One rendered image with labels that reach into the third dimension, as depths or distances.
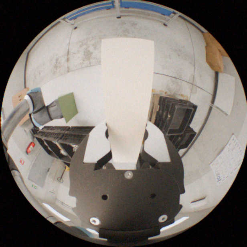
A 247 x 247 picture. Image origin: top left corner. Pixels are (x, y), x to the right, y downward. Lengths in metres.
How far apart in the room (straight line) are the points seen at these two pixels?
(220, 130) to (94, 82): 2.80
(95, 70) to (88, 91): 0.15
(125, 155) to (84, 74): 0.54
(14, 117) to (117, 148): 0.48
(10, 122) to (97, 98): 0.57
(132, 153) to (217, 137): 2.63
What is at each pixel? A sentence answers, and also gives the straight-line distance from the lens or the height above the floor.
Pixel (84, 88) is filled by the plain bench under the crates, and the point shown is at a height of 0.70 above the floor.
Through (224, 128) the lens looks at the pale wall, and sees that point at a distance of 2.61.
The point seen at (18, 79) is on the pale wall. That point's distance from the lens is 3.72.
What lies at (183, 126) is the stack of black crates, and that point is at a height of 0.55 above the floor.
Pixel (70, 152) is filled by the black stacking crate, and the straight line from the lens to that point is 0.82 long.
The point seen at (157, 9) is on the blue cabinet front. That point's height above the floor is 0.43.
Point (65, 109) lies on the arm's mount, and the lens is 0.56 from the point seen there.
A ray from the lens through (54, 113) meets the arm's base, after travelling 0.55.
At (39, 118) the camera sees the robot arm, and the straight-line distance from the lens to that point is 0.58.
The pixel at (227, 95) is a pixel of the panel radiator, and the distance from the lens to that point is 2.54.
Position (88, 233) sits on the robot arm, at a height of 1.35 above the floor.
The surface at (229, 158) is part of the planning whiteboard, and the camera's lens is 2.67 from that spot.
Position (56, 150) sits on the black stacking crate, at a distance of 1.08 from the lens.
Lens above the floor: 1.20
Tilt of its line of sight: 57 degrees down
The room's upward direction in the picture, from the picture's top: 180 degrees clockwise
